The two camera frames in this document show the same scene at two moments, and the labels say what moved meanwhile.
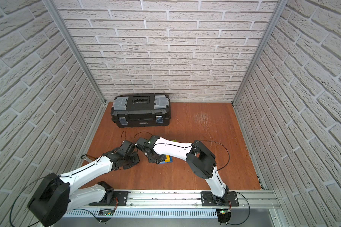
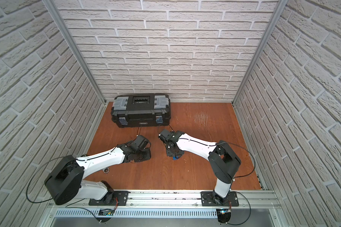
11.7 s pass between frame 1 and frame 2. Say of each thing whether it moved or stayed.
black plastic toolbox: stayed
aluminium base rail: stayed
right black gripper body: moved
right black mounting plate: stayed
